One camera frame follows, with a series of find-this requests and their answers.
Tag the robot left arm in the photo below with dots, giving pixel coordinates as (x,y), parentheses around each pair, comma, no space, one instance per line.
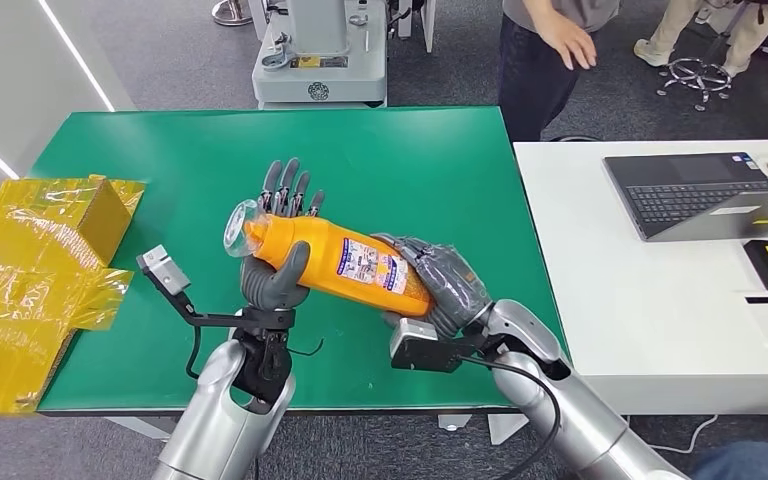
(218,424)

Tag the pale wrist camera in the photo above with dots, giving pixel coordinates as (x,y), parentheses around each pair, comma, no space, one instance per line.
(164,270)
(414,333)

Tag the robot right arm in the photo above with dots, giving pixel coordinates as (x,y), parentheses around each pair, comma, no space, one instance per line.
(583,424)

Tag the chrome stanchion base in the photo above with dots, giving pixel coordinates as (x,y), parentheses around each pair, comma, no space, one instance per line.
(230,14)

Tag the seated person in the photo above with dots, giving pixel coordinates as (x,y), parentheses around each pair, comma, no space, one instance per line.
(748,33)

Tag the white table foot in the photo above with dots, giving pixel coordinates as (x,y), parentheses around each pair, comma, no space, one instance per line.
(453,422)

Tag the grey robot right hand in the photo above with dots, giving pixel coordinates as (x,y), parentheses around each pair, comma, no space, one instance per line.
(450,285)

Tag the standing person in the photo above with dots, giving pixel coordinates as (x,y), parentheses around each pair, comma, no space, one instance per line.
(530,86)

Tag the green table mat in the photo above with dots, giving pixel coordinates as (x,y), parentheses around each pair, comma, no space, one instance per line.
(390,172)

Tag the white table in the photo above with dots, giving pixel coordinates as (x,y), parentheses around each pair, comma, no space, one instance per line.
(656,298)

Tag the person's hand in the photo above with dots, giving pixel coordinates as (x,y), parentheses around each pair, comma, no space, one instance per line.
(569,40)

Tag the blue fabric object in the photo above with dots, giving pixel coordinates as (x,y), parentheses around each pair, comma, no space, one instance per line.
(755,464)

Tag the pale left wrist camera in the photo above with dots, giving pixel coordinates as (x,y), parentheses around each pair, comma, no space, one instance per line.
(164,270)

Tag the dark grey laptop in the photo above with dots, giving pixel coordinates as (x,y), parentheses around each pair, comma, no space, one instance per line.
(689,195)

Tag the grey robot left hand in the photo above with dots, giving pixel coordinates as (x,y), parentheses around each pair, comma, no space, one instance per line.
(271,288)

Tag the white table leg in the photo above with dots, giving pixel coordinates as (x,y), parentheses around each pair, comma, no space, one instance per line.
(145,429)

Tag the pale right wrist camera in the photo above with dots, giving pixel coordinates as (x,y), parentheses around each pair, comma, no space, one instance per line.
(414,333)

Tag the black camera bracket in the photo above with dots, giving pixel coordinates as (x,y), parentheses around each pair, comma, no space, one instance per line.
(430,358)
(225,320)

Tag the white machine base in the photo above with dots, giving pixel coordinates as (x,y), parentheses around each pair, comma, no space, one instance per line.
(331,79)

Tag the black right camera bracket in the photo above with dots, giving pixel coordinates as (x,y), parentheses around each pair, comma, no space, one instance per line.
(430,358)

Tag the black left camera bracket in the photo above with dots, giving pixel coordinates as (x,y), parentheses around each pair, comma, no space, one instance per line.
(225,320)

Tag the chrome stool base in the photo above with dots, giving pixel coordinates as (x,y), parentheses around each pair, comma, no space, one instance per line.
(707,78)

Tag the orange detergent bottle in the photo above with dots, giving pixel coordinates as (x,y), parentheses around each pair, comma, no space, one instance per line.
(331,258)

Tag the yellow taped cardboard box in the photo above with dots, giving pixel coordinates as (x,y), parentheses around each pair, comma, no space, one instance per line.
(20,278)

